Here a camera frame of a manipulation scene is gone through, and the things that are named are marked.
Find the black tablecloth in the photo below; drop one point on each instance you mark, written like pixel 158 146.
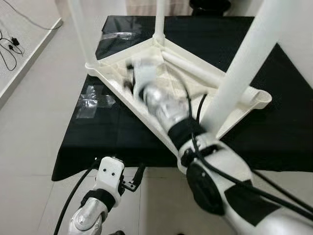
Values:
pixel 274 132

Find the beige cover cloth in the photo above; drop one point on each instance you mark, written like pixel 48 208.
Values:
pixel 142 6

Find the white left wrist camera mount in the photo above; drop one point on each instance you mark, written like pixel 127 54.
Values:
pixel 110 174

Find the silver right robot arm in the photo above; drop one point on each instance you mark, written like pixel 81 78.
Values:
pixel 215 176

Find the white plastic children table top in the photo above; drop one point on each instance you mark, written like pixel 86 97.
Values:
pixel 115 73

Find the black plug adapter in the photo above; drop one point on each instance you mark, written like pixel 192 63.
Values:
pixel 15 41

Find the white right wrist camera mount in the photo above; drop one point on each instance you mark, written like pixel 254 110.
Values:
pixel 145 73

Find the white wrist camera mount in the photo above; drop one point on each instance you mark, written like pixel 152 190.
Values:
pixel 145 73
pixel 110 174

